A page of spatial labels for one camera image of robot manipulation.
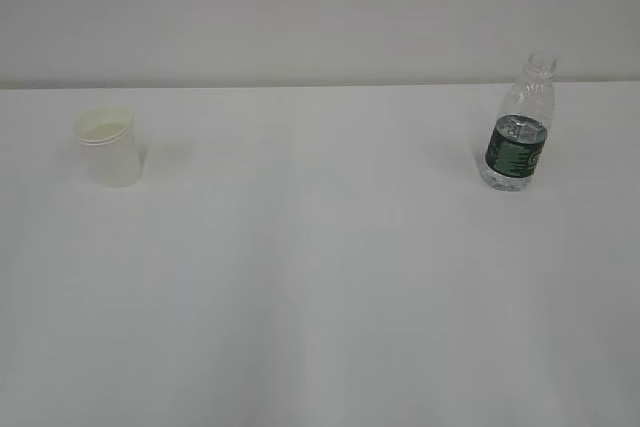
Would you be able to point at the white paper cup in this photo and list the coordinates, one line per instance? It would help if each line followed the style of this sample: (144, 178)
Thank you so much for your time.
(106, 135)

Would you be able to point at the clear water bottle green label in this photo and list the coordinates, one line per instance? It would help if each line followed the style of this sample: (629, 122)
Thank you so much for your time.
(521, 127)

